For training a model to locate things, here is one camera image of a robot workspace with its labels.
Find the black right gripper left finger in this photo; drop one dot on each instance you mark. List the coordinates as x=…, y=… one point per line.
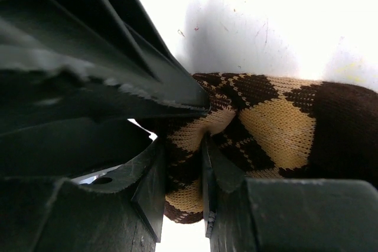
x=120, y=211

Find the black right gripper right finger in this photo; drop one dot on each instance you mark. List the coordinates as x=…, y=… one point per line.
x=248, y=214

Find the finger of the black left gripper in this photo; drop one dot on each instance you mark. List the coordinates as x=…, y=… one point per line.
x=64, y=126
x=111, y=42

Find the brown argyle sock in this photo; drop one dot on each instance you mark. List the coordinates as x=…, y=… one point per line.
x=270, y=127

